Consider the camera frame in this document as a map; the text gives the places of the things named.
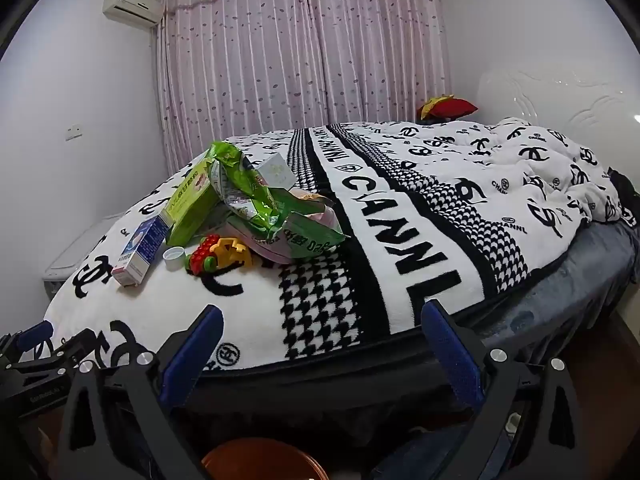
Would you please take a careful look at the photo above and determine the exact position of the red plastic toy piece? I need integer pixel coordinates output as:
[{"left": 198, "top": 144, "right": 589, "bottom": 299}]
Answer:
[{"left": 192, "top": 234, "right": 221, "bottom": 272}]

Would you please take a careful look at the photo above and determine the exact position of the red and yellow pillow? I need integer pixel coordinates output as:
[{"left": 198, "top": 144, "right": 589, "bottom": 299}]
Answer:
[{"left": 417, "top": 95, "right": 479, "bottom": 122}]

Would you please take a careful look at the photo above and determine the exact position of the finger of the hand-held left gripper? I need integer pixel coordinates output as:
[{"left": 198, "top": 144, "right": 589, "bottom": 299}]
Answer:
[
  {"left": 50, "top": 329, "right": 99, "bottom": 361},
  {"left": 0, "top": 321, "right": 54, "bottom": 361}
]

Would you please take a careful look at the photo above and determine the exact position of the pale pink snack bag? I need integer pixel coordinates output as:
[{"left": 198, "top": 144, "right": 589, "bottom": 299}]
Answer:
[{"left": 290, "top": 187, "right": 341, "bottom": 226}]

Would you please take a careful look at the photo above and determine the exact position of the black and white printed blanket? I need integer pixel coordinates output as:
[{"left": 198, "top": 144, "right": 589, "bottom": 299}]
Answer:
[{"left": 42, "top": 117, "right": 626, "bottom": 376}]

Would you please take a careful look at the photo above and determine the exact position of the blue and white carton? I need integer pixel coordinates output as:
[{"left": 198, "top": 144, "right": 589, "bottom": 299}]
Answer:
[{"left": 111, "top": 217, "right": 171, "bottom": 288}]

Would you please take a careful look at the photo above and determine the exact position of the small white box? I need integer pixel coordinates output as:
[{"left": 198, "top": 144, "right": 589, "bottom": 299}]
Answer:
[{"left": 257, "top": 152, "right": 296, "bottom": 192}]

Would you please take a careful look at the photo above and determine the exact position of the orange plastic waste bin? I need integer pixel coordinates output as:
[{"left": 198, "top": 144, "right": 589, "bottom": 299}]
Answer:
[{"left": 200, "top": 437, "right": 333, "bottom": 480}]

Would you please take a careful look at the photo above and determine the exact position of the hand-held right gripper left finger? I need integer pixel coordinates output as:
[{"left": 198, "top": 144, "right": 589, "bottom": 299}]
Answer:
[{"left": 57, "top": 304, "right": 225, "bottom": 480}]

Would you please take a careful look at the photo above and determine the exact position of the pink spotted curtain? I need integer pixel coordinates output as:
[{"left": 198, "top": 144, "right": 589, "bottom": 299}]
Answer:
[
  {"left": 300, "top": 0, "right": 453, "bottom": 128},
  {"left": 157, "top": 0, "right": 326, "bottom": 176}
]

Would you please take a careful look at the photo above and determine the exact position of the white bed headboard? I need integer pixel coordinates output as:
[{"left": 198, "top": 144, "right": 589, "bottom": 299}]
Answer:
[{"left": 475, "top": 67, "right": 640, "bottom": 143}]

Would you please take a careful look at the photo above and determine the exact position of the large green lettered snack bag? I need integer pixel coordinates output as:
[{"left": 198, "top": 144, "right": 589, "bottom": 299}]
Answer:
[{"left": 227, "top": 200, "right": 351, "bottom": 261}]

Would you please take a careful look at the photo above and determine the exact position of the green cardboard box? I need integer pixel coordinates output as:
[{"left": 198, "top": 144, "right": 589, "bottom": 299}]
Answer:
[{"left": 164, "top": 152, "right": 226, "bottom": 246}]

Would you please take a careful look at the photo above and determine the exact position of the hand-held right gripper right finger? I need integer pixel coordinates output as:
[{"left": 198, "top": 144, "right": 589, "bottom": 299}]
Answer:
[{"left": 421, "top": 300, "right": 586, "bottom": 480}]

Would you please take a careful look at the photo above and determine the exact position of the grey bed sheet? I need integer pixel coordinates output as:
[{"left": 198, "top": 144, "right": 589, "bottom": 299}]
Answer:
[{"left": 190, "top": 220, "right": 640, "bottom": 436}]

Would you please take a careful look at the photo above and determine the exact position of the white plastic storage box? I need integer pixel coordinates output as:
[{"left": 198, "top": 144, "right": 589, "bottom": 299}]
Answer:
[{"left": 42, "top": 212, "right": 123, "bottom": 301}]

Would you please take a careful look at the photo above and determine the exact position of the white air conditioner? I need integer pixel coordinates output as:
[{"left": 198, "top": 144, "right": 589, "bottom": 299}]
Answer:
[{"left": 102, "top": 0, "right": 163, "bottom": 25}]

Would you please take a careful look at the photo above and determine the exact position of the black cloth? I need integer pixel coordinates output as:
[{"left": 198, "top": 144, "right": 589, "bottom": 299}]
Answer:
[{"left": 607, "top": 167, "right": 640, "bottom": 233}]

